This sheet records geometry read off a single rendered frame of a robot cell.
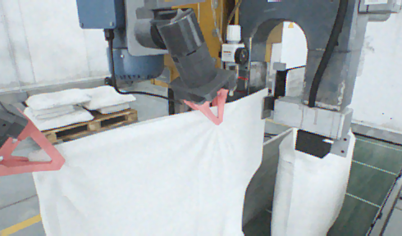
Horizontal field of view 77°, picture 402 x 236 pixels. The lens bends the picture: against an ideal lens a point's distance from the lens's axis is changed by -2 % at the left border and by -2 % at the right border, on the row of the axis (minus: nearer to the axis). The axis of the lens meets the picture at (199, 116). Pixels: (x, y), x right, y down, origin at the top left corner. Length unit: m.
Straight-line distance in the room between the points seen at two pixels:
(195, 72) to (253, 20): 0.26
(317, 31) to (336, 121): 0.17
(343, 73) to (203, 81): 0.26
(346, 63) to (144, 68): 0.44
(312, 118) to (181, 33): 0.32
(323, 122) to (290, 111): 0.07
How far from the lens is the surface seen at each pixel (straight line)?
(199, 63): 0.38
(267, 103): 0.62
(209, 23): 0.69
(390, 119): 3.38
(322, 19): 0.53
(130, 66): 0.67
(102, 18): 0.61
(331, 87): 0.53
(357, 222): 1.44
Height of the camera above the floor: 1.21
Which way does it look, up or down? 19 degrees down
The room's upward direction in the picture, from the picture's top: straight up
